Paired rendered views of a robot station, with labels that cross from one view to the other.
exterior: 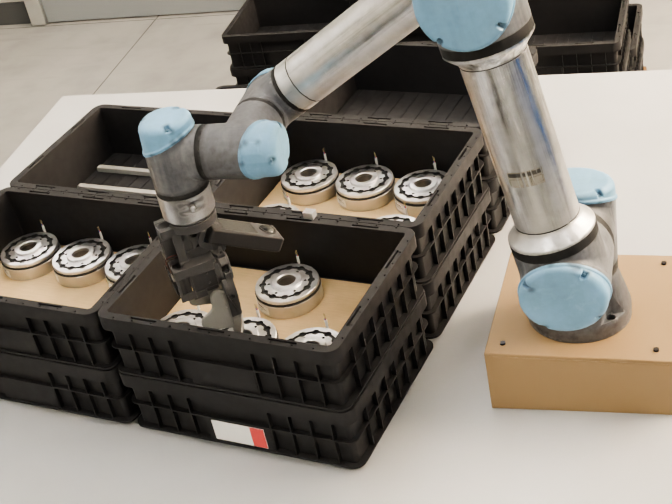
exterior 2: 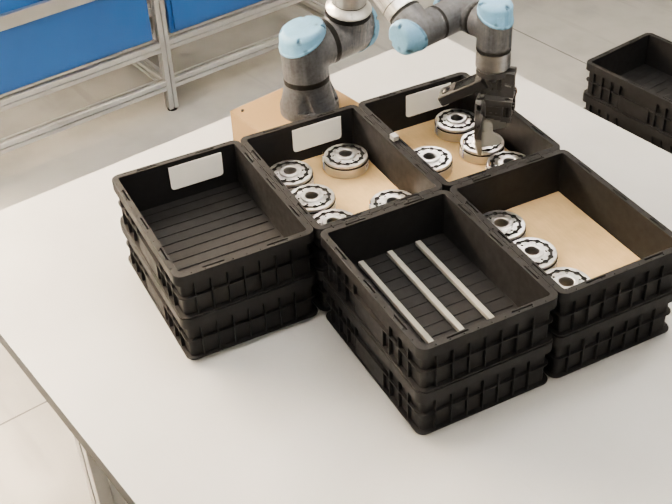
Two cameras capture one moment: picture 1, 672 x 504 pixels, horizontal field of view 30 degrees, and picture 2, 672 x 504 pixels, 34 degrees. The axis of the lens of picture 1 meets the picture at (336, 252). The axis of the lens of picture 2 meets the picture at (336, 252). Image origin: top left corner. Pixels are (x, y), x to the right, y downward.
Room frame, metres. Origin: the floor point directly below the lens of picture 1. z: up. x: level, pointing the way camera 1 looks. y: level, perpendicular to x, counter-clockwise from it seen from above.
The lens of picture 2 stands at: (3.48, 1.01, 2.24)
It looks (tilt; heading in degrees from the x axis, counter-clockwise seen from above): 38 degrees down; 212
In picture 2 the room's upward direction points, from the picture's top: 3 degrees counter-clockwise
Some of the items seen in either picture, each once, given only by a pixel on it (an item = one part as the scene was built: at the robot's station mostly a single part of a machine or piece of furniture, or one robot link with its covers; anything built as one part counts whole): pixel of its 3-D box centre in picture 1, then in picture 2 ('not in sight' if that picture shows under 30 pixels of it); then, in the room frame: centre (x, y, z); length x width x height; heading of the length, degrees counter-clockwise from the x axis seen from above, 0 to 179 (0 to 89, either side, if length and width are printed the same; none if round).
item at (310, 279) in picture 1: (287, 283); (429, 158); (1.60, 0.08, 0.86); 0.10 x 0.10 x 0.01
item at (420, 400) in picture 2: not in sight; (432, 328); (2.01, 0.30, 0.76); 0.40 x 0.30 x 0.12; 58
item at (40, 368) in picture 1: (75, 326); (556, 280); (1.76, 0.46, 0.76); 0.40 x 0.30 x 0.12; 58
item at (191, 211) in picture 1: (187, 202); (493, 58); (1.51, 0.19, 1.09); 0.08 x 0.08 x 0.05
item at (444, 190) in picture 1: (342, 172); (337, 166); (1.80, -0.04, 0.92); 0.40 x 0.30 x 0.02; 58
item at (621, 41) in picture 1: (551, 98); not in sight; (2.89, -0.64, 0.37); 0.40 x 0.30 x 0.45; 68
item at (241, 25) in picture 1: (307, 62); not in sight; (3.56, -0.04, 0.31); 0.40 x 0.30 x 0.34; 68
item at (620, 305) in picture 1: (577, 284); (308, 91); (1.46, -0.33, 0.85); 0.15 x 0.15 x 0.10
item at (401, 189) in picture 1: (423, 186); (290, 173); (1.80, -0.17, 0.86); 0.10 x 0.10 x 0.01
